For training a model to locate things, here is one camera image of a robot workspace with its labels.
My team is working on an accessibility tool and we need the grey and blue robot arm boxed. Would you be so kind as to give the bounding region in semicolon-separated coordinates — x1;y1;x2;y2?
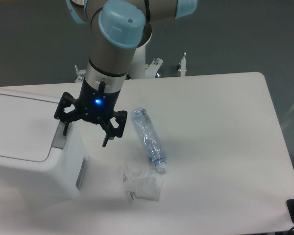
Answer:
54;0;197;143

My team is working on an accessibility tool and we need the grey trash can push button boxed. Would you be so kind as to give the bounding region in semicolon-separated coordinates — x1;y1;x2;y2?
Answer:
51;122;67;149

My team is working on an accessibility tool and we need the crushed clear plastic bottle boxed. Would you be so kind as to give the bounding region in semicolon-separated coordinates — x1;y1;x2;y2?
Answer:
130;107;166;174

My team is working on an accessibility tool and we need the white metal base frame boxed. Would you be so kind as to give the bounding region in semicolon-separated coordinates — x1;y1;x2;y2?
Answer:
74;52;188;83

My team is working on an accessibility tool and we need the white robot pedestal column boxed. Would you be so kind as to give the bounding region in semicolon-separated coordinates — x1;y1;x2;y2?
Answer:
126;24;152;80

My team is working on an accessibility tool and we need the white trash can lid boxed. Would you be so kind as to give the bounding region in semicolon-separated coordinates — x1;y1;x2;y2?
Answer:
0;94;59;162

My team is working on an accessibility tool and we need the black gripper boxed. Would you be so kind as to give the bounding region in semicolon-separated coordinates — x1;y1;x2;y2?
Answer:
53;78;128;148

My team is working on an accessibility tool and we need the crumpled white plastic wrapper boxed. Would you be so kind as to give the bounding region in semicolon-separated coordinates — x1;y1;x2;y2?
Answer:
123;163;164;202

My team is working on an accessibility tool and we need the white plastic trash can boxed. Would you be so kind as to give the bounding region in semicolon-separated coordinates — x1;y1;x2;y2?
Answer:
0;88;89;198

